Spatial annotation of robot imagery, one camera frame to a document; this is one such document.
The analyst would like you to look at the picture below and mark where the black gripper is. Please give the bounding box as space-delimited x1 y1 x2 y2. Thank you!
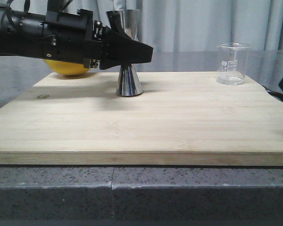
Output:
42 9 153 70

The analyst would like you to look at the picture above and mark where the silver double jigger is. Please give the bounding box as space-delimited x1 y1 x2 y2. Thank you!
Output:
106 9 143 97

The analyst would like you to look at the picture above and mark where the clear glass beaker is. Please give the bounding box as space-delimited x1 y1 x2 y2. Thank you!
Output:
216 42 250 86

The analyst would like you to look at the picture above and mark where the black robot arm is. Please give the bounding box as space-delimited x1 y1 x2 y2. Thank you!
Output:
0 5 153 70

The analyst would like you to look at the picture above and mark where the yellow lemon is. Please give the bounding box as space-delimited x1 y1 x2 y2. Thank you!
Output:
43 59 90 76

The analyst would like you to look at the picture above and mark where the light wooden cutting board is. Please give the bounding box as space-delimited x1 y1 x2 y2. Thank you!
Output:
0 72 283 166

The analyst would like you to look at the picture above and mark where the black cable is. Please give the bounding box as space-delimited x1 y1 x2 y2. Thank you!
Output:
261 85 283 99

